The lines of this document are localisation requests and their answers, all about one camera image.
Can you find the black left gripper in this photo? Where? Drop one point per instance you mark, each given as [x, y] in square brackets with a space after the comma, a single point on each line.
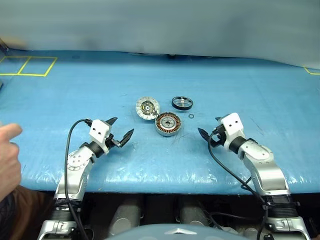
[113, 141]

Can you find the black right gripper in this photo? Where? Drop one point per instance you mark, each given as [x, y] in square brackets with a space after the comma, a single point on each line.
[218, 136]

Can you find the silver motor cover circuit board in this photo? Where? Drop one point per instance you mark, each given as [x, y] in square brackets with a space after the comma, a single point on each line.
[146, 107]

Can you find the silver motor stator copper coils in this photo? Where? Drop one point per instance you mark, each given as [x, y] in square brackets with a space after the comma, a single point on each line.
[168, 124]

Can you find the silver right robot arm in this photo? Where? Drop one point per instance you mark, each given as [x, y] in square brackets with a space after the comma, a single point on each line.
[265, 170]

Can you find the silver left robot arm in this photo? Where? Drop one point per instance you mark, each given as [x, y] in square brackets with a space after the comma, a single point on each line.
[75, 162]

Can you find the bare hand of bystander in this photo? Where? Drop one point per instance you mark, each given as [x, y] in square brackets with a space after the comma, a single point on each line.
[10, 165]

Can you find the blue plastic table cover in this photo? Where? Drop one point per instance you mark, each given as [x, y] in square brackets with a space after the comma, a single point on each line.
[160, 80]

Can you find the grey rounded robot leg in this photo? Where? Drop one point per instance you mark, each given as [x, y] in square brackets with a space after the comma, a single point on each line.
[193, 215]
[125, 217]

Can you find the grey robot torso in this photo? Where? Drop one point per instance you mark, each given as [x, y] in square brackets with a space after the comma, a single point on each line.
[172, 232]

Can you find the brown clothing of bystander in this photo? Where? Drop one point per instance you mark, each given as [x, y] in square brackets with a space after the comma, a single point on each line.
[27, 212]

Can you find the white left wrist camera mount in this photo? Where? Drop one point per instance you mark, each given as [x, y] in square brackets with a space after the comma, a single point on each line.
[100, 130]

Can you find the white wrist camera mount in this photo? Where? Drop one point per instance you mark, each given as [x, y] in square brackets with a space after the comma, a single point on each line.
[233, 127]
[100, 130]

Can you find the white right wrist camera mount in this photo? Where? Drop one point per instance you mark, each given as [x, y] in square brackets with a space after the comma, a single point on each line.
[233, 127]

